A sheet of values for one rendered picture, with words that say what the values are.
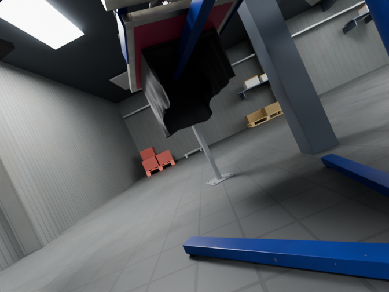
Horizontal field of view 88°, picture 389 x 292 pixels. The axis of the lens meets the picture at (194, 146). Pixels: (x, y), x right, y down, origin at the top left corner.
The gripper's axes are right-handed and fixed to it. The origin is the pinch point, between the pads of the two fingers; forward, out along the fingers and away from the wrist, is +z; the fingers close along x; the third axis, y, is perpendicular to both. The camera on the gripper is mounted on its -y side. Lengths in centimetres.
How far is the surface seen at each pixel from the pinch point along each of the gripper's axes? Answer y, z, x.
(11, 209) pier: -209, 43, 215
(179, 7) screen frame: -4.1, 4.7, -18.7
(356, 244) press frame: -10, 96, -61
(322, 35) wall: 762, -106, 477
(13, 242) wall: -221, 82, 214
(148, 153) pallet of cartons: -1, 33, 616
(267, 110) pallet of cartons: 405, 68, 484
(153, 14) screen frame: -16.4, 5.0, -18.7
